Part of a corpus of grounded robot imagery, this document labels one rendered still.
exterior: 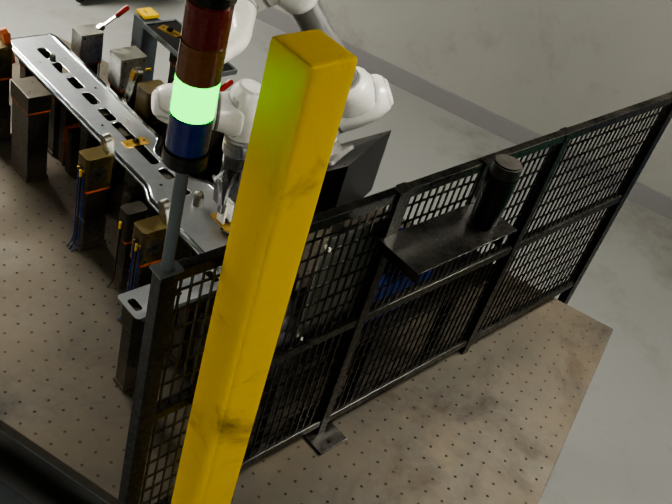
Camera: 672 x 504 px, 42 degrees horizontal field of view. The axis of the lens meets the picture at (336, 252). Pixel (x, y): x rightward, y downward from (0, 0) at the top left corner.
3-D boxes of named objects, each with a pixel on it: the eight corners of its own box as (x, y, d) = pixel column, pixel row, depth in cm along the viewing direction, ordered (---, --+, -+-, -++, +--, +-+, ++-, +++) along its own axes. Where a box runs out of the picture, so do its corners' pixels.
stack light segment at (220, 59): (165, 69, 129) (171, 31, 125) (203, 62, 134) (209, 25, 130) (192, 92, 126) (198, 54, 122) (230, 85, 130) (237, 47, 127)
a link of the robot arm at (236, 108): (259, 125, 239) (211, 119, 236) (270, 75, 229) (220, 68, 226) (262, 148, 231) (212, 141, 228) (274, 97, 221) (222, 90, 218)
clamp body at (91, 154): (62, 242, 278) (68, 152, 256) (95, 232, 285) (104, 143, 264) (72, 255, 275) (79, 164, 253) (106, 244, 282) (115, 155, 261)
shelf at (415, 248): (366, 252, 200) (387, 190, 189) (466, 212, 222) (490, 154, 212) (411, 292, 193) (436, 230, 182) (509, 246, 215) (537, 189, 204)
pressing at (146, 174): (-6, 42, 303) (-6, 38, 302) (54, 34, 317) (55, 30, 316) (229, 288, 237) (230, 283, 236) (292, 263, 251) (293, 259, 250)
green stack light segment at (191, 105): (160, 105, 133) (165, 69, 129) (197, 97, 137) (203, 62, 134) (186, 128, 130) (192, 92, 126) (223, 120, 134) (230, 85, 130)
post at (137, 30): (121, 118, 338) (132, 13, 311) (138, 114, 343) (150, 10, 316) (131, 128, 335) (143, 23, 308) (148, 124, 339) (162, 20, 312)
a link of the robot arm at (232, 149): (217, 128, 233) (214, 147, 237) (238, 147, 229) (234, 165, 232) (244, 122, 239) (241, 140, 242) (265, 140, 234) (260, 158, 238)
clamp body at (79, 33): (66, 114, 332) (71, 26, 310) (94, 108, 340) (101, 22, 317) (75, 124, 329) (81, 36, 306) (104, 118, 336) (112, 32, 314)
